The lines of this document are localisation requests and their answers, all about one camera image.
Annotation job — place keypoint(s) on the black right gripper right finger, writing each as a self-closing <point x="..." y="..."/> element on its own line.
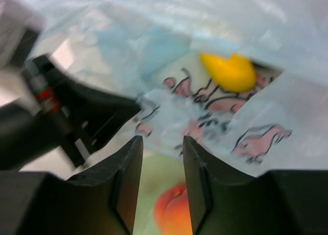
<point x="223" y="200"/>

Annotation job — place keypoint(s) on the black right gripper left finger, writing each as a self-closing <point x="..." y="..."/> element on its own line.
<point x="99" y="200"/>

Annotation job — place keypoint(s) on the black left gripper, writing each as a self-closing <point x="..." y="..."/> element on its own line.
<point x="57" y="111"/>

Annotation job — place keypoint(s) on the orange fake fruit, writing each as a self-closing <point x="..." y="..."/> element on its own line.
<point x="172" y="213"/>

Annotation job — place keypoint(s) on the blue printed plastic bag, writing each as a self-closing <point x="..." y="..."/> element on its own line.
<point x="149" y="49"/>

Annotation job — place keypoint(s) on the yellow fake fruit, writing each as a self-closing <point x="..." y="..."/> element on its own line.
<point x="234" y="74"/>

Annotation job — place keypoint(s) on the green scalloped glass bowl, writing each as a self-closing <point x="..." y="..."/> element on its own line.
<point x="159" y="173"/>

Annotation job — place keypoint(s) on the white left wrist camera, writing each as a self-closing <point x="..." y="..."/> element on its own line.
<point x="20" y="29"/>

